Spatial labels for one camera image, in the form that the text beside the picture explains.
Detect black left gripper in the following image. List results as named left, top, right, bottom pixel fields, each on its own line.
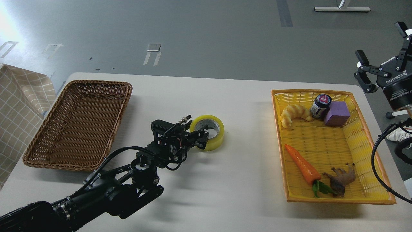
left=151, top=120, right=209, bottom=161

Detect brown wicker basket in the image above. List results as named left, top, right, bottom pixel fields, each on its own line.
left=22, top=80, right=133, bottom=171

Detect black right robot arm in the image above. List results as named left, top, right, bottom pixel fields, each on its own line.
left=353, top=22, right=412, bottom=204

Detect small dark jar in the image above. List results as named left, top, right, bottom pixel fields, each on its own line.
left=310, top=94, right=332, bottom=119

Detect beige checkered cloth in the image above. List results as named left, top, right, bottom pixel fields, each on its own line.
left=0, top=64, right=56, bottom=187

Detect white sneaker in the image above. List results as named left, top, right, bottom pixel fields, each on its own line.
left=386, top=127, right=412, bottom=141

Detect toy carrot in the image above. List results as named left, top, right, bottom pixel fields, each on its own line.
left=284, top=144, right=336, bottom=198

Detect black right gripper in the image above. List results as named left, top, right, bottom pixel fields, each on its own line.
left=354, top=22, right=412, bottom=111

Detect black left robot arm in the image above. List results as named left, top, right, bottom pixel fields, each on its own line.
left=1, top=116, right=212, bottom=232

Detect white stand base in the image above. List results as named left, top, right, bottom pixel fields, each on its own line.
left=313, top=0, right=371, bottom=12

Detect purple cube block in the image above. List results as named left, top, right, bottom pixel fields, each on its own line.
left=324, top=101, right=351, bottom=127

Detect yellow plastic basket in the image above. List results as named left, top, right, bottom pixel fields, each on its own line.
left=272, top=89, right=396, bottom=205

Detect yellow tape roll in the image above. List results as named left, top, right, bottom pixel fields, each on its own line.
left=189, top=115, right=225, bottom=151

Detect black caster wheel leg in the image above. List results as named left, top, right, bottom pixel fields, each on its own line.
left=385, top=110, right=408, bottom=119

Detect toy croissant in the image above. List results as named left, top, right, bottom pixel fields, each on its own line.
left=280, top=104, right=313, bottom=128

